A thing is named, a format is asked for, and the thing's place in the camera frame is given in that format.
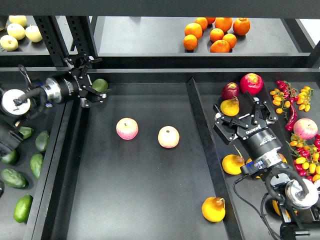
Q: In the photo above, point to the orange front centre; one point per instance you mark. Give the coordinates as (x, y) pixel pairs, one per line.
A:
(220, 46)

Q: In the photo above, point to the pale yellow pear middle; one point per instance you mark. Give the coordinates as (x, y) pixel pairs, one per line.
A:
(16, 30)

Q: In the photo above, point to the dark avocado tray edge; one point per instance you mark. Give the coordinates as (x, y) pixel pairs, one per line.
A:
(42, 140)

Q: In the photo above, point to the pink red apple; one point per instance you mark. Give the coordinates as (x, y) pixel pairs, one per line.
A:
(127, 128)

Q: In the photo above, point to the dark green avocado tray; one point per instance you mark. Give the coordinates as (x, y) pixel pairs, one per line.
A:
(13, 178)

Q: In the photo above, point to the orange back large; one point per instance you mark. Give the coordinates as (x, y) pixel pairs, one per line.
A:
(223, 23)

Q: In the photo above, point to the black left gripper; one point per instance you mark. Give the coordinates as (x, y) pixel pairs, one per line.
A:
(76, 83)

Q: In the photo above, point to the red chili pepper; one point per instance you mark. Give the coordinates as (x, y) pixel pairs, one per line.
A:
(292, 119)

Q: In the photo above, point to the green avocado lower edge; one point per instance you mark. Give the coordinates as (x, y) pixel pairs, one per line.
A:
(36, 163)

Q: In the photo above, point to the black metal shelf frame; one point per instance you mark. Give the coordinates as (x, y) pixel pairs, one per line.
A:
(282, 9)

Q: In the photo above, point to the bright red apple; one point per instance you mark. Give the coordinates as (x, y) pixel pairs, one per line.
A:
(252, 83)

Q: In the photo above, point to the dark avocado left middle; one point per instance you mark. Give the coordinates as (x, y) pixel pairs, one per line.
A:
(26, 131)

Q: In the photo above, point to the yellow cherry tomato cluster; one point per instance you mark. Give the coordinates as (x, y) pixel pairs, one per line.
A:
(304, 99)

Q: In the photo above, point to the pale yellow pear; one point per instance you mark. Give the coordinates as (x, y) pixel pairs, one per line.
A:
(18, 19)
(9, 43)
(32, 32)
(16, 30)

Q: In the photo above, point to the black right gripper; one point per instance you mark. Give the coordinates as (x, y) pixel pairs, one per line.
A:
(252, 131)

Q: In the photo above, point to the dark purple apple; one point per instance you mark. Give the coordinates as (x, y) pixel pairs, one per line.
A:
(229, 91)

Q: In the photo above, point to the orange far right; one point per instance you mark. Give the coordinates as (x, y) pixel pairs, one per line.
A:
(241, 26)

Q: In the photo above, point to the pale yellow pear right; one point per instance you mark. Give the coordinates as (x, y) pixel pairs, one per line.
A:
(32, 32)

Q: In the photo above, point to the orange front right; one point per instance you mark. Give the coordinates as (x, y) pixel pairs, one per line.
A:
(231, 39)

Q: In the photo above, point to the pink apple right tray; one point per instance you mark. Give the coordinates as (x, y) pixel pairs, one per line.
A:
(305, 128)

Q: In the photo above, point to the pale pink apple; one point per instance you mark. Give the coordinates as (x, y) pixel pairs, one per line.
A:
(168, 137)

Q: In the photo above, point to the pale yellow pear back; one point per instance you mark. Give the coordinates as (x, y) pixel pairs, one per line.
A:
(18, 19)

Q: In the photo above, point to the orange cherry tomato cluster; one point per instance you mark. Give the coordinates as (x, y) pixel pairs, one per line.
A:
(280, 99)

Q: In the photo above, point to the orange upper left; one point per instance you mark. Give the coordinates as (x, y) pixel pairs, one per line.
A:
(194, 29)

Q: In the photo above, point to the dark avocado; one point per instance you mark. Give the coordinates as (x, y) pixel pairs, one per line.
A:
(26, 131)
(10, 158)

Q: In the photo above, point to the pale yellow pear front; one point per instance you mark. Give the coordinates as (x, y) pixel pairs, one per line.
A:
(9, 43)

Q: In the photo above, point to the dark avocado far left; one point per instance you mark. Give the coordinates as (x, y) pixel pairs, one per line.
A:
(10, 158)

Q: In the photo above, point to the orange front left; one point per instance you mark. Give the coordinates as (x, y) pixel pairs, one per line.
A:
(190, 42)

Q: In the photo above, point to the mixed cherry tomato pile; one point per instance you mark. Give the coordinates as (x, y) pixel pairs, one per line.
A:
(306, 156)

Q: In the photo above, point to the yellow pear tray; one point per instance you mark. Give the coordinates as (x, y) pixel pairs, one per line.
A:
(213, 209)

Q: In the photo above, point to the green avocado tray corner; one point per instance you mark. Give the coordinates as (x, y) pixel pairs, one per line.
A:
(100, 85)

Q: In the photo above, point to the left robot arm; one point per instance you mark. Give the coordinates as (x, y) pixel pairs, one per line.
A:
(24, 105)

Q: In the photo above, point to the yellow pear behind wrist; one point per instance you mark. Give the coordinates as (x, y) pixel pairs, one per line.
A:
(280, 155)

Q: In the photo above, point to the black right tray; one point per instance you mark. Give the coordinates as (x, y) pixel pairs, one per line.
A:
(249, 210)

